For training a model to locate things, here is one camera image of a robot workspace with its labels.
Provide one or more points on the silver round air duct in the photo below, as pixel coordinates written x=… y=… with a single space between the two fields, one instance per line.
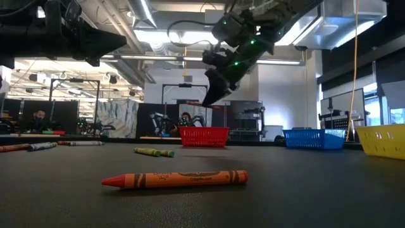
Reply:
x=144 y=12

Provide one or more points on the blue plastic basket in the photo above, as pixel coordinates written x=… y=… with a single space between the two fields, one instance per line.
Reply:
x=313 y=141

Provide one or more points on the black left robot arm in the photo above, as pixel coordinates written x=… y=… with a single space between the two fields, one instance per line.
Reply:
x=25 y=38

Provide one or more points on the blue white patterned curtain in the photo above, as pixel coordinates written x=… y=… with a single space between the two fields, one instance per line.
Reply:
x=118 y=117
x=209 y=115

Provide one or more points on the black table frame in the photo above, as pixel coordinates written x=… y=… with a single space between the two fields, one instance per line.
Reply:
x=126 y=139

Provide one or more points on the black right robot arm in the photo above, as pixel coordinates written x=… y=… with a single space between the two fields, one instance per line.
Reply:
x=284 y=12

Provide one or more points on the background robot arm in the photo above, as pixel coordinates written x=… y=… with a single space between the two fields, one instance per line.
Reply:
x=199 y=118
x=161 y=122
x=95 y=127

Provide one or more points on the black partition panel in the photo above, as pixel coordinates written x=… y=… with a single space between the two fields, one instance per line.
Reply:
x=142 y=120
x=63 y=111

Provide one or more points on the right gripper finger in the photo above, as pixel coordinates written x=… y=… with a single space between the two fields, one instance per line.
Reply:
x=209 y=77
x=221 y=87

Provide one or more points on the grey ceiling equipment box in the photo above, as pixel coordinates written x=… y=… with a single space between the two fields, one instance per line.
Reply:
x=208 y=14

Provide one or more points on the grey wall vent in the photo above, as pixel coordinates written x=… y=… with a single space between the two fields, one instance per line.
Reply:
x=188 y=79

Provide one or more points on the white crayon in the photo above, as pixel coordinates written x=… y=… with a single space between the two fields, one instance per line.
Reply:
x=87 y=143

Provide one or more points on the black equipment cart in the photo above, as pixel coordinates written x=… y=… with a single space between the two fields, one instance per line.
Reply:
x=340 y=123

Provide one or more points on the white box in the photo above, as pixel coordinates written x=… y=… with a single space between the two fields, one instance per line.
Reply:
x=273 y=133

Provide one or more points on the long ceiling light strip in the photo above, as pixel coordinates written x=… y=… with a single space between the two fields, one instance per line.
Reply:
x=152 y=57

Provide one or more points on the black camera rig frame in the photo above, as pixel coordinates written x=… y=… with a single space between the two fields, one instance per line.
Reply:
x=185 y=85
x=74 y=80

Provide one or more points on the grey display board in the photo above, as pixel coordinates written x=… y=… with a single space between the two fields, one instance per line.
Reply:
x=343 y=101

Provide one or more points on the red plastic basket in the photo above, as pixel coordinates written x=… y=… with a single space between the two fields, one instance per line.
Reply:
x=204 y=137

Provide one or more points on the yellow plastic basket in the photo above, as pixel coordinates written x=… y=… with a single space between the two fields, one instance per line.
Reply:
x=383 y=142

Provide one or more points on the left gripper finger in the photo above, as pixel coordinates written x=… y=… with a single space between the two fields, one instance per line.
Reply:
x=107 y=45
x=109 y=36

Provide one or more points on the dark shelving cabinet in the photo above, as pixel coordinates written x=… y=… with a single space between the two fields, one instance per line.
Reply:
x=245 y=117

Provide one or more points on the large spiral air duct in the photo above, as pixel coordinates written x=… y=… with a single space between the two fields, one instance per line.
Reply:
x=133 y=74

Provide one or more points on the black table mat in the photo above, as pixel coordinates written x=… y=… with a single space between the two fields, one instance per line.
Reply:
x=316 y=196

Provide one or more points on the grey crayon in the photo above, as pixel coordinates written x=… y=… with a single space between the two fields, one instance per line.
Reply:
x=41 y=146

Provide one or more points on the black ceiling spotlight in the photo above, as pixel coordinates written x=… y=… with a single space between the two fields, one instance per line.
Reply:
x=113 y=79
x=33 y=77

